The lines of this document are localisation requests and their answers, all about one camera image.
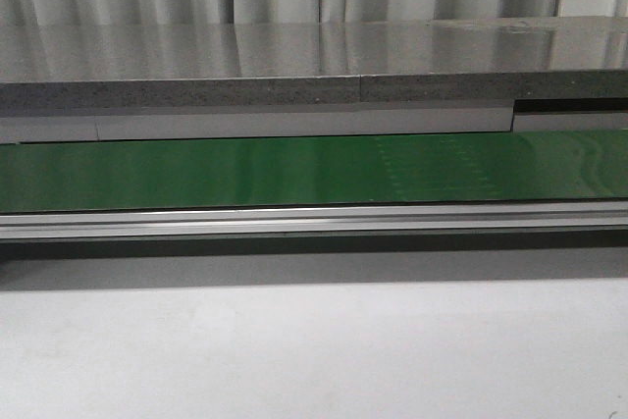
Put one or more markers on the grey stone countertop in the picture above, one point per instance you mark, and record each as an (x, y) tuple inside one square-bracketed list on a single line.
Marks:
[(575, 63)]

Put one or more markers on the green conveyor belt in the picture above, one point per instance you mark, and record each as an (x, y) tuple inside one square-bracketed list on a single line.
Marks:
[(313, 171)]

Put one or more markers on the aluminium conveyor side rail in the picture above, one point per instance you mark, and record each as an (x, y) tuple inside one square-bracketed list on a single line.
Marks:
[(521, 215)]

